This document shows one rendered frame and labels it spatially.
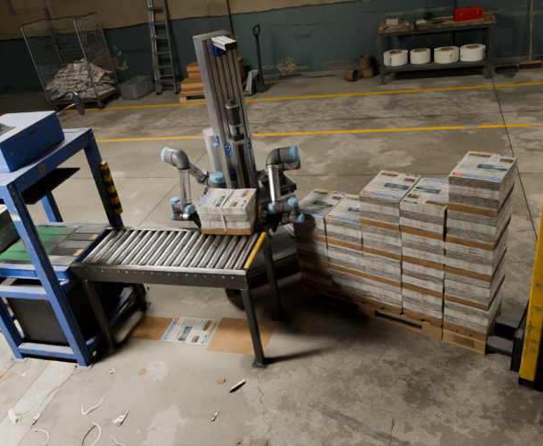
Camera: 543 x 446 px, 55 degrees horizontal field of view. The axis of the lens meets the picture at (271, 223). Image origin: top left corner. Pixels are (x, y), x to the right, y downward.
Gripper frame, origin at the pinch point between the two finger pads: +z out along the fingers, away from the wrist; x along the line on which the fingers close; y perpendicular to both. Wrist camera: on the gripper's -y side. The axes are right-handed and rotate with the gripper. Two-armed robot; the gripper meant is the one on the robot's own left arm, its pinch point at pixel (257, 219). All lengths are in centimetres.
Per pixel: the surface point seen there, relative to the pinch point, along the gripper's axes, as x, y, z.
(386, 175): -16, 28, -94
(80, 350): 84, -65, 123
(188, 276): 68, -5, 28
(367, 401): 87, -81, -87
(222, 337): 42, -80, 29
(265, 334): 35, -80, -4
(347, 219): 3, 4, -68
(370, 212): 13, 14, -86
